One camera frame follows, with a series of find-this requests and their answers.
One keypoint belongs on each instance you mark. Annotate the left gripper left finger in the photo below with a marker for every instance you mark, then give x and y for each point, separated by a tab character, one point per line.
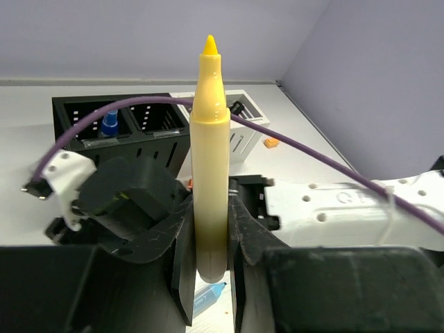
158	289

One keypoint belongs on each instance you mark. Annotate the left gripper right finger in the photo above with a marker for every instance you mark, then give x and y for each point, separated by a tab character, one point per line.
248	241

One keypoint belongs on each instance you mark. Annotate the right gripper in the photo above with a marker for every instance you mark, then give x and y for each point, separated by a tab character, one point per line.
122	199

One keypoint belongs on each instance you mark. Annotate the blue pencil-shaped pen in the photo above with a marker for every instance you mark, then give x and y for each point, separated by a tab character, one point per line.
206	297

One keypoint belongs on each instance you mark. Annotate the orange yellow eraser cap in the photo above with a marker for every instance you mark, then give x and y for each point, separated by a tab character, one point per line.
271	142

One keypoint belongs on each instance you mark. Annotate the yellow pencil-shaped pen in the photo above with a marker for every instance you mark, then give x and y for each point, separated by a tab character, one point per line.
210	156

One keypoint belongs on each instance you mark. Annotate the blue black highlighter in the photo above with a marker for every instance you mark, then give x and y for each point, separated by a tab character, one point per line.
237	108

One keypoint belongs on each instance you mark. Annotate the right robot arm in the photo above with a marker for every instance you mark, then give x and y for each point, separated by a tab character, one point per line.
335	214

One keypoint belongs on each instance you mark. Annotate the black double container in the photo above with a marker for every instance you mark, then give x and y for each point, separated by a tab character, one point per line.
157	130

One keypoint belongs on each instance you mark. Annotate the blue item in container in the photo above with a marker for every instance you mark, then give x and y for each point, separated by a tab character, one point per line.
109	125

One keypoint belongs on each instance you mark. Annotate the white double container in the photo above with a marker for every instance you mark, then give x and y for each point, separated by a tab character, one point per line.
243	139

